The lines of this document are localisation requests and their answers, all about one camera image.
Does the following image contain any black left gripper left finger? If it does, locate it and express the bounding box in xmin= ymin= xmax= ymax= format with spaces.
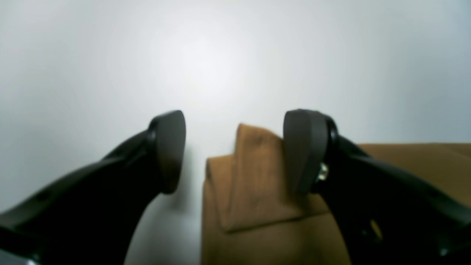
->
xmin=0 ymin=110 xmax=186 ymax=265

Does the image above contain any brown T-shirt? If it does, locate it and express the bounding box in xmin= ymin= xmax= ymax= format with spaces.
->
xmin=201 ymin=123 xmax=471 ymax=265

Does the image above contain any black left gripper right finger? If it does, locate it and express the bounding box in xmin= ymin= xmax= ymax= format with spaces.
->
xmin=283 ymin=109 xmax=471 ymax=265

